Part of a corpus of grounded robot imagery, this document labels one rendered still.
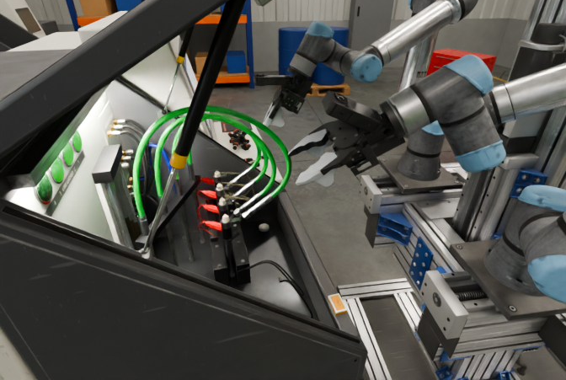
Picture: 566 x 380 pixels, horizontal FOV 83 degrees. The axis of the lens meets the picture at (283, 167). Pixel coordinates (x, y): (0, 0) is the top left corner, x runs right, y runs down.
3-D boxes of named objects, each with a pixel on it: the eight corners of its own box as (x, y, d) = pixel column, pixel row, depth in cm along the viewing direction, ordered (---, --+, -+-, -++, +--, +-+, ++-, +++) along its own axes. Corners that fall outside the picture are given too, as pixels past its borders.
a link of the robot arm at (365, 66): (502, 5, 94) (365, 95, 91) (470, 3, 103) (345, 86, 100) (501, -37, 87) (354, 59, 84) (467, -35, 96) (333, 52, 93)
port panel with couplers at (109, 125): (139, 211, 98) (112, 115, 83) (127, 213, 97) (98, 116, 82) (143, 189, 109) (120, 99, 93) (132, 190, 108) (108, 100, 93)
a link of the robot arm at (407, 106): (423, 103, 51) (402, 77, 57) (396, 117, 52) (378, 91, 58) (433, 131, 56) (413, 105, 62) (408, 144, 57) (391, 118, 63)
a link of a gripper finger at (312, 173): (314, 205, 61) (352, 173, 60) (299, 190, 57) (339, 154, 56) (307, 195, 63) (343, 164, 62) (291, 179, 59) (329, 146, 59)
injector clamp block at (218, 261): (252, 298, 97) (249, 262, 89) (218, 307, 94) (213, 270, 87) (236, 227, 125) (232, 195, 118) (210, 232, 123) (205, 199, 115)
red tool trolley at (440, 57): (413, 111, 482) (426, 51, 439) (433, 105, 503) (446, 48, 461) (457, 126, 431) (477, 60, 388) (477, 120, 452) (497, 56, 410)
